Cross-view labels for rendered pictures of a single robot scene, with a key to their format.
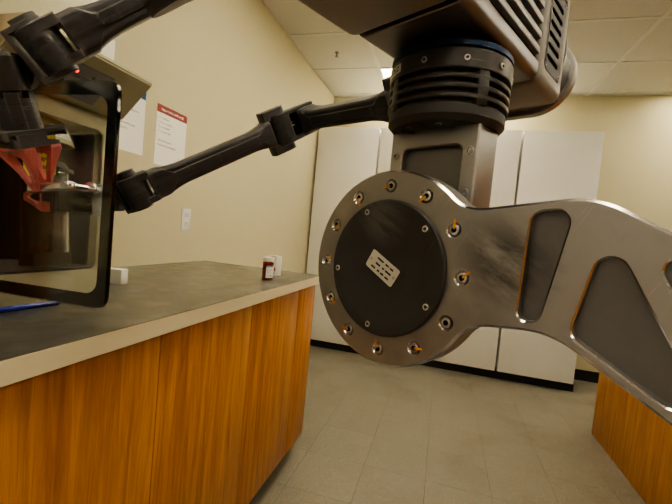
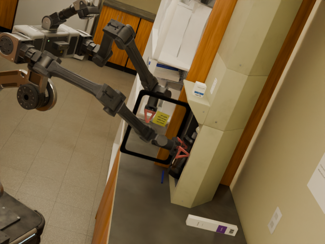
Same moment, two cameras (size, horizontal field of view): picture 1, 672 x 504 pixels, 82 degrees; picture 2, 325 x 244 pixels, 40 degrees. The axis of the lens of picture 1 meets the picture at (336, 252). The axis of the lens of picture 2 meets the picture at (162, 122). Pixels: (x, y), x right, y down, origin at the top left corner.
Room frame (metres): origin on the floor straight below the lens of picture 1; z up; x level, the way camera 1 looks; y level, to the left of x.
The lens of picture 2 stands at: (2.81, -0.39, 2.14)
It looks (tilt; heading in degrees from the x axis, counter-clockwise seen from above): 21 degrees down; 155
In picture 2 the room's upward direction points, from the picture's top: 21 degrees clockwise
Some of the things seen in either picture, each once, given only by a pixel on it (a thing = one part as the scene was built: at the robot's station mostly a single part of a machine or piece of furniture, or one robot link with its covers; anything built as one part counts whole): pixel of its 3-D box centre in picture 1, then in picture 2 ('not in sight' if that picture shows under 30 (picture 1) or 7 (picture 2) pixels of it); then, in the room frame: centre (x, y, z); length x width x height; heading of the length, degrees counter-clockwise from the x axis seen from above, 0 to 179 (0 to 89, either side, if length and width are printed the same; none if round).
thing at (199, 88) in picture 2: (97, 49); (199, 89); (0.92, 0.60, 1.54); 0.05 x 0.05 x 0.06; 76
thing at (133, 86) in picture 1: (78, 76); (192, 100); (0.88, 0.61, 1.46); 0.32 x 0.12 x 0.10; 165
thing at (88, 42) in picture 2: not in sight; (89, 47); (0.36, 0.14, 1.45); 0.09 x 0.08 x 0.12; 136
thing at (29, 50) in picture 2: not in sight; (29, 53); (0.72, -0.21, 1.45); 0.09 x 0.08 x 0.12; 136
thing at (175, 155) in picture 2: not in sight; (181, 151); (0.93, 0.64, 1.18); 0.09 x 0.07 x 0.07; 78
